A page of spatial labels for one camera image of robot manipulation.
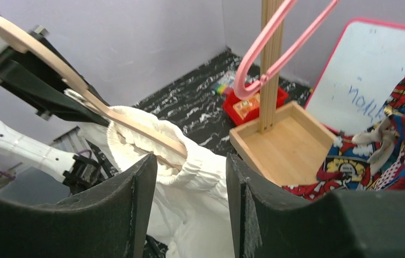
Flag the orange card box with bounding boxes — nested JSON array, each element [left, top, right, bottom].
[[233, 93, 260, 119]]

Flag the white shorts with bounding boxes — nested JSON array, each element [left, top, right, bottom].
[[79, 106, 234, 257]]

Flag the pink hanger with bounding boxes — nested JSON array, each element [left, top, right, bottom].
[[233, 0, 339, 99]]

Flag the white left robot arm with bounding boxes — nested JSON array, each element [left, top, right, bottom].
[[0, 38, 107, 194]]

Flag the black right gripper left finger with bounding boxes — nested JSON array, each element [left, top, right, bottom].
[[0, 154, 157, 257]]

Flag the beige wooden hanger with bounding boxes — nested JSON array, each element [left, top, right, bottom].
[[0, 16, 187, 158]]

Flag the marker pen pack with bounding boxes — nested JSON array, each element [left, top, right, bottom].
[[211, 71, 235, 96]]

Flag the wooden clothes rack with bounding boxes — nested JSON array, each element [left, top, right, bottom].
[[229, 1, 335, 186]]

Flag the comic print shorts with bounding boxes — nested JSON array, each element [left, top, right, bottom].
[[285, 77, 405, 200]]

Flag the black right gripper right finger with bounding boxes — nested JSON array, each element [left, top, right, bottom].
[[226, 154, 405, 257]]

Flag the whiteboard with pink frame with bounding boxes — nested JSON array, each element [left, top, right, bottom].
[[305, 18, 405, 134]]

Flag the red plastic bin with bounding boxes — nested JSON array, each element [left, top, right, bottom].
[[222, 83, 290, 127]]

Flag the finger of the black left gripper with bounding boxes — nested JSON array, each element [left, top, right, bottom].
[[0, 53, 108, 126], [28, 35, 99, 101]]

